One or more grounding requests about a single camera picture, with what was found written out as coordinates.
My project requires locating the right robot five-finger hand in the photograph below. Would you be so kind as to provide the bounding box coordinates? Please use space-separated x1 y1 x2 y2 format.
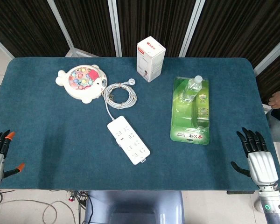
231 127 279 187

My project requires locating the white power strip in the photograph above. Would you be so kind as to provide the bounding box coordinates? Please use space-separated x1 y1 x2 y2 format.
107 115 151 166

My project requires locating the blue felt table mat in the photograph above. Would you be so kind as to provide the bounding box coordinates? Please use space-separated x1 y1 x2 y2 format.
0 56 280 191

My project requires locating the green blister package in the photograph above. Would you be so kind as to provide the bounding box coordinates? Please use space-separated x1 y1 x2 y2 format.
169 76 211 145

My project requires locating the dark slatted divider screen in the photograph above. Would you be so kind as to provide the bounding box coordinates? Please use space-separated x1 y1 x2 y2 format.
254 46 280 105
0 0 73 58
186 0 280 68
53 0 119 57
116 0 198 57

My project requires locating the clear water bottle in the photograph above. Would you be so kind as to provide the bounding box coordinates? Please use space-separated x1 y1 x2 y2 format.
180 75 203 102

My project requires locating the white fish toy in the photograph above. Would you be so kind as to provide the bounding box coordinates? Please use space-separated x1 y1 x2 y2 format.
55 64 108 104

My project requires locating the grey-blue robot torso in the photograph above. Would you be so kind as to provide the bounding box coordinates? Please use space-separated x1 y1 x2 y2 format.
84 190 185 224

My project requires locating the white lamp carton box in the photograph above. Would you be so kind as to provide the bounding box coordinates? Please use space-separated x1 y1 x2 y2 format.
136 35 167 83

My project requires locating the grey floor cable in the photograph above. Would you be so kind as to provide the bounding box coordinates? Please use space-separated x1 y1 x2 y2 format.
0 190 77 224

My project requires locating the black floor cable bundle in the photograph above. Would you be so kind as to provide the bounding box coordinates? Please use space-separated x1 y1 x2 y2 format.
65 190 94 224

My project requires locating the white cable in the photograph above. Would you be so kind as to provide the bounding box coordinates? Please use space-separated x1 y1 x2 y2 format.
102 78 138 122

